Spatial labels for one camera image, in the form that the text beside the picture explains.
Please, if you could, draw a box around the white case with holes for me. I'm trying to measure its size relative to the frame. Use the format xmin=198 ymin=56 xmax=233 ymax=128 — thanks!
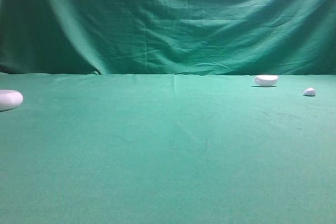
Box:
xmin=0 ymin=90 xmax=23 ymax=112

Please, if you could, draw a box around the small white earbud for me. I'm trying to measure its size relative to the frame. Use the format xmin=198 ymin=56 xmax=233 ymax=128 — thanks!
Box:
xmin=303 ymin=88 xmax=316 ymax=97

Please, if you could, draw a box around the green tablecloth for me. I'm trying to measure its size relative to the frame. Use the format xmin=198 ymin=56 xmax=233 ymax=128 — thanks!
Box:
xmin=1 ymin=74 xmax=335 ymax=223

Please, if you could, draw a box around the white oval earphone case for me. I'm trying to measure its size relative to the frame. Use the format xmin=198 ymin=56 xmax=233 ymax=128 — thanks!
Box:
xmin=254 ymin=74 xmax=279 ymax=87

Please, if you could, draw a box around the green backdrop curtain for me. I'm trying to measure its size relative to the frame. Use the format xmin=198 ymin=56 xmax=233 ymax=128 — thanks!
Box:
xmin=1 ymin=0 xmax=335 ymax=75

